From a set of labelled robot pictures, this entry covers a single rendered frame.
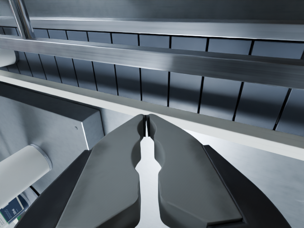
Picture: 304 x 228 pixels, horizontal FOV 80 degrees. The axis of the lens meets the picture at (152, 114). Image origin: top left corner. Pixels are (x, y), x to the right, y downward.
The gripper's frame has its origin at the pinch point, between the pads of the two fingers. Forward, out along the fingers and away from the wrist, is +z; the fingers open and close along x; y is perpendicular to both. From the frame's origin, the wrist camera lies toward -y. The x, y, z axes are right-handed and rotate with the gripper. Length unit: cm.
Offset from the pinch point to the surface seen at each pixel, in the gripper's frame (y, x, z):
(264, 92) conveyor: 0.4, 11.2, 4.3
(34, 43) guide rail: -4.0, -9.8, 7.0
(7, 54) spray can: -0.1, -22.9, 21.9
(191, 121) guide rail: 3.3, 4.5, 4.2
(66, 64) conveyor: 0.8, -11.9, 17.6
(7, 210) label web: 55, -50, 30
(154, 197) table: 31.2, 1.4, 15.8
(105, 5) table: -6.9, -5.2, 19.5
